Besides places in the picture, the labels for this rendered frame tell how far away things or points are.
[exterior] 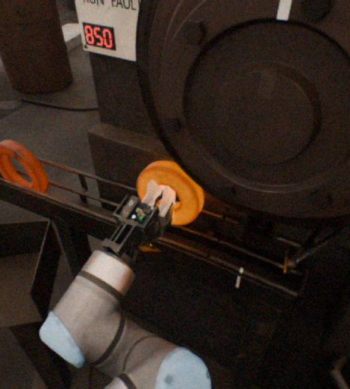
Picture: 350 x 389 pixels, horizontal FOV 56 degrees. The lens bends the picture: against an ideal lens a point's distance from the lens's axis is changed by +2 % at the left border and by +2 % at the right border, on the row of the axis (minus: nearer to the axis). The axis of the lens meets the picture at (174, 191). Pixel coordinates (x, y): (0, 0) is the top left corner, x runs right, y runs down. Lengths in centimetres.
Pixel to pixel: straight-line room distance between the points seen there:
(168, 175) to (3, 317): 49
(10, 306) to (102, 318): 35
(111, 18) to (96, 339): 59
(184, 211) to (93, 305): 28
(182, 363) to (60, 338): 19
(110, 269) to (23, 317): 33
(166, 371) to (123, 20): 61
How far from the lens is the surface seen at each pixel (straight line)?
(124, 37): 74
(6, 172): 114
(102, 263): 58
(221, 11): 39
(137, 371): 51
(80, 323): 57
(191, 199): 68
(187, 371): 50
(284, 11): 37
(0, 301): 91
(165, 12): 50
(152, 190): 68
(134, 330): 62
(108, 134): 85
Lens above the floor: 130
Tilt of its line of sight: 41 degrees down
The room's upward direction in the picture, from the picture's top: straight up
